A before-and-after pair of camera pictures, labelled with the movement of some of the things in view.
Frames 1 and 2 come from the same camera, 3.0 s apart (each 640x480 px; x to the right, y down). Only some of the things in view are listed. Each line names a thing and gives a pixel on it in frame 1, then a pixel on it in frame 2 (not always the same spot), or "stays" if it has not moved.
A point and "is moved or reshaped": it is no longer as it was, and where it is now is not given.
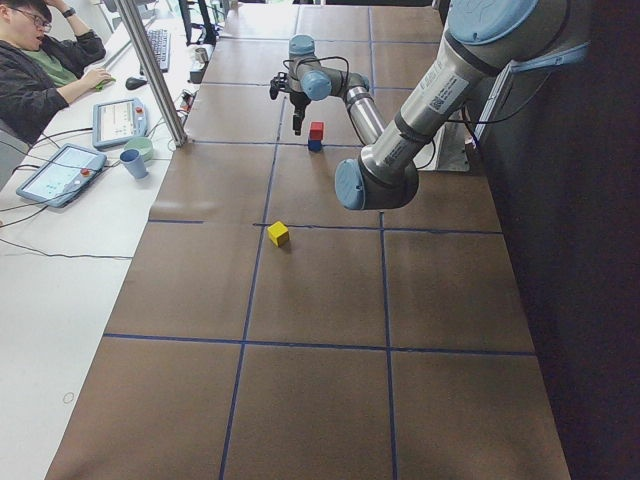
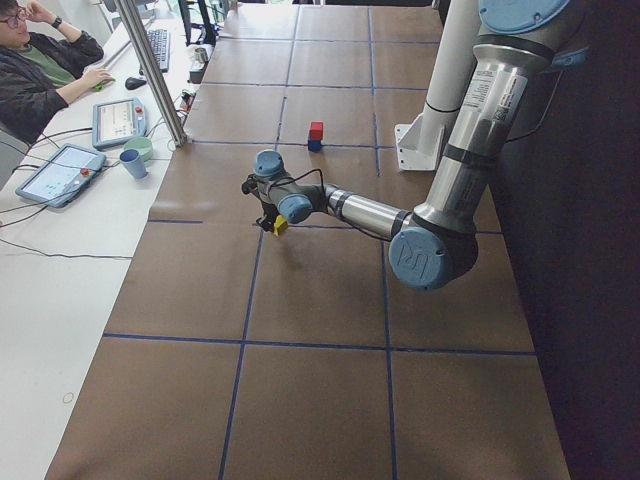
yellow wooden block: [278, 232] is moved or reshaped
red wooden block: [316, 130] stays
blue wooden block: [314, 145] stays
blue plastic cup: [133, 159] stays
